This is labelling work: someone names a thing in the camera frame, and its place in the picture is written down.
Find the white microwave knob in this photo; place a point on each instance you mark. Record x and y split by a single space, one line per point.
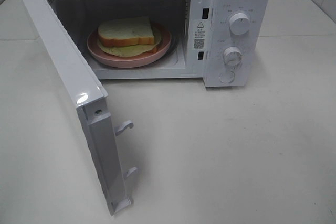
232 56
239 22

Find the toast sandwich with lettuce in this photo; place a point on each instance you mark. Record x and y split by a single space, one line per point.
128 37

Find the white upper microwave knob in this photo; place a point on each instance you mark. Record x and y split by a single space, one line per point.
239 22

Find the pink round plate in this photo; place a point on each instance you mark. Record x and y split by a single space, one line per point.
139 60

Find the round door release button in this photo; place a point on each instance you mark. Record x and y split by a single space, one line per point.
227 77

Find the white microwave door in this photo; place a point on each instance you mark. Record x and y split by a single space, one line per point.
88 97

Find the white lower microwave knob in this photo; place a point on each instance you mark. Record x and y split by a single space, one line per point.
232 56

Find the glass microwave turntable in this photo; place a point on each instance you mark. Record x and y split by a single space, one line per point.
173 45

